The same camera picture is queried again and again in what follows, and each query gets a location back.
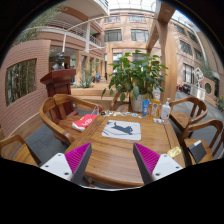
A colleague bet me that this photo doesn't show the white plant pot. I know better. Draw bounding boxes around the white plant pot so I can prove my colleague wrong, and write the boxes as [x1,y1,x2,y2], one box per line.
[130,92,146,112]

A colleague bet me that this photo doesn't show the yellow bottle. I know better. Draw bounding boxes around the yellow bottle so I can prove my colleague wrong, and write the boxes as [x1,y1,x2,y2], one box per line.
[150,99,160,117]

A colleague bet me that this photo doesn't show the wooden pillar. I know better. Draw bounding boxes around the wooden pillar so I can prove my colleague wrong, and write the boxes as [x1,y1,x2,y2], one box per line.
[146,0,178,104]

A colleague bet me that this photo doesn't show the wooden armchair left of table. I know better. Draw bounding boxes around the wooden armchair left of table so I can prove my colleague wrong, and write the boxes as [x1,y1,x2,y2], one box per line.
[39,94,103,145]

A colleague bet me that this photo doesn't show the dark red wooden pedestal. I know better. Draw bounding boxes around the dark red wooden pedestal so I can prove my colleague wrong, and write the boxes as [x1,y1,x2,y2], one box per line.
[40,69,76,124]

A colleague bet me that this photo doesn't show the dark bust statue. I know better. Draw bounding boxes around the dark bust statue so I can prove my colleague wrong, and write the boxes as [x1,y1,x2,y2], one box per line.
[52,52,65,70]

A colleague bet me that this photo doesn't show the blue tube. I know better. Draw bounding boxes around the blue tube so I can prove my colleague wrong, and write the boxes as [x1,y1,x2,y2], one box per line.
[142,99,150,117]

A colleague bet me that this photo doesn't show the black item on chair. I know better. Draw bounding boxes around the black item on chair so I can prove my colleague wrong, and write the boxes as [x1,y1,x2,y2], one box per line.
[188,140,206,163]

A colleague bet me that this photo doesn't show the gold foil packet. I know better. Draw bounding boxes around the gold foil packet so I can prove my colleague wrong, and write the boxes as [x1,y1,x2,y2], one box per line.
[167,147,181,158]

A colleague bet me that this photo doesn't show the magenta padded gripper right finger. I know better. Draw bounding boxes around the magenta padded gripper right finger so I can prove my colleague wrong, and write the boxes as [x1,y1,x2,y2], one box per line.
[132,142,184,186]

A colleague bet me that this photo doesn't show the green potted plant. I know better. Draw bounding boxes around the green potted plant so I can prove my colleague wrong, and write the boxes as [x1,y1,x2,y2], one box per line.
[101,52,166,102]

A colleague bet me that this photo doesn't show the wooden armchair far right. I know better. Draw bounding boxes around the wooden armchair far right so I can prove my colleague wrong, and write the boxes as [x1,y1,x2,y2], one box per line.
[169,96,208,132]

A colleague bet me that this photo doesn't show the white pump bottle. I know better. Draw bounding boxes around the white pump bottle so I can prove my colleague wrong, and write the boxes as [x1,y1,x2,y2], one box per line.
[161,98,171,120]

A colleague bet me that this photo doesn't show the wooden chair near left corner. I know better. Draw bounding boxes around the wooden chair near left corner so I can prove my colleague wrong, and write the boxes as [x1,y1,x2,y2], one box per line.
[0,134,41,167]

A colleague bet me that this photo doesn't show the wooden armchair near right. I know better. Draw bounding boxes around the wooden armchair near right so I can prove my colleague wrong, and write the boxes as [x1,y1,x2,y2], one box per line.
[179,119,224,167]

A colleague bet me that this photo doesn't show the white sculpture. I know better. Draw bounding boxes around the white sculpture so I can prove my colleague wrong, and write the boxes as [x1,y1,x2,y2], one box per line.
[190,67,206,100]

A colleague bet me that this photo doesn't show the red and white packet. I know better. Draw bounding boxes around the red and white packet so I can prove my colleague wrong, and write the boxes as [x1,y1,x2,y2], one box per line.
[72,114,96,131]

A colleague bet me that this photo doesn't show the grey mouse pad with cat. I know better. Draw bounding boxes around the grey mouse pad with cat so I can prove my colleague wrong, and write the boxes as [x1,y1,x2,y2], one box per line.
[102,120,141,140]

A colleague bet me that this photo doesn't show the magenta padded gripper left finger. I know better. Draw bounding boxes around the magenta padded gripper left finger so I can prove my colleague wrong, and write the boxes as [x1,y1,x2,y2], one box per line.
[39,142,93,186]

